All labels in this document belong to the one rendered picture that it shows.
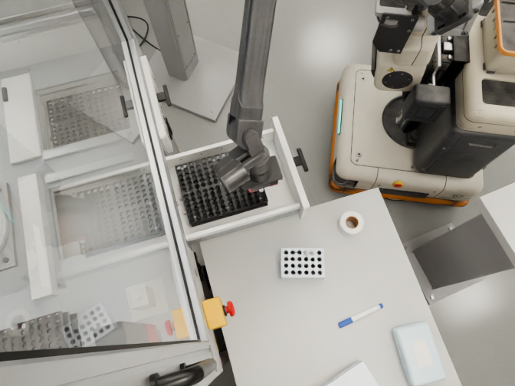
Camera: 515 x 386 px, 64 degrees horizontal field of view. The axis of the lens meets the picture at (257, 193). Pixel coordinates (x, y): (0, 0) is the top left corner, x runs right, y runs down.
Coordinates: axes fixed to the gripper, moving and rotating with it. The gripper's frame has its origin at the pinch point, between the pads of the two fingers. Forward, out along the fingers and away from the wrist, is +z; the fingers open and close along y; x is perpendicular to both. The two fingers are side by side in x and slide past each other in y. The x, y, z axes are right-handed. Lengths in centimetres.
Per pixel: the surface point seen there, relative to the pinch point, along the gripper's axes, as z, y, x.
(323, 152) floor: 96, -42, -42
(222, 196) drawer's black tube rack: 3.3, 11.0, -1.3
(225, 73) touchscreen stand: 89, -5, -101
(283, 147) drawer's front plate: 1.5, -9.0, -9.3
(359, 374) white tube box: 14, -10, 53
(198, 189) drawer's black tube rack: 2.8, 16.8, -5.1
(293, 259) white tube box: 17.0, -3.2, 18.8
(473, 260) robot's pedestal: 52, -69, 33
